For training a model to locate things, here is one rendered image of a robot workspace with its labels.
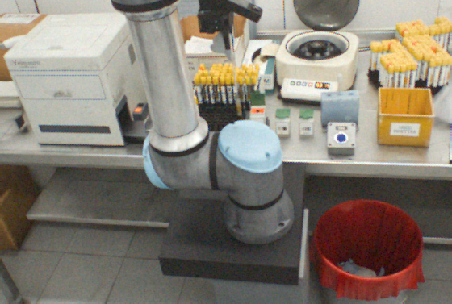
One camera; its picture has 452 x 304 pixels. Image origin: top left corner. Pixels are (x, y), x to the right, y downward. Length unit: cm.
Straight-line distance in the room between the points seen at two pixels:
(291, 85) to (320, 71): 10
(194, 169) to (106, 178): 145
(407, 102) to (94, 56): 85
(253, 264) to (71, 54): 72
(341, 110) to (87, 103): 70
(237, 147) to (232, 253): 24
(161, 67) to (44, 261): 178
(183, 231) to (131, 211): 109
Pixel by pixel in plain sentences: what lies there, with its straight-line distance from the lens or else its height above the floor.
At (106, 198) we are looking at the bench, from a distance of 230.
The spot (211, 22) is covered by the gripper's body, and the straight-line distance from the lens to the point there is 133.
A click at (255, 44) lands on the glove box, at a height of 94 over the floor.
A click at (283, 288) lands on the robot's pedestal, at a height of 83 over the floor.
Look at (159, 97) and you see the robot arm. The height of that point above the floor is 129.
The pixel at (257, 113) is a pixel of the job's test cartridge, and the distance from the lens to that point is 141.
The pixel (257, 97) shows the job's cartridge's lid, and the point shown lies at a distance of 143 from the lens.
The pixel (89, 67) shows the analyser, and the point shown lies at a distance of 139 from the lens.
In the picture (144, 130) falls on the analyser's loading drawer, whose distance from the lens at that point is 146.
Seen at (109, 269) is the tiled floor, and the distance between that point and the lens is 238.
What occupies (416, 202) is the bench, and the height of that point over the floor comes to 27.
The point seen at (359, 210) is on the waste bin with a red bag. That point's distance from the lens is 189.
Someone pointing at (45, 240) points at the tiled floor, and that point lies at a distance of 263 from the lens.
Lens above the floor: 174
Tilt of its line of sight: 36 degrees down
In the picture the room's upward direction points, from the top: 7 degrees counter-clockwise
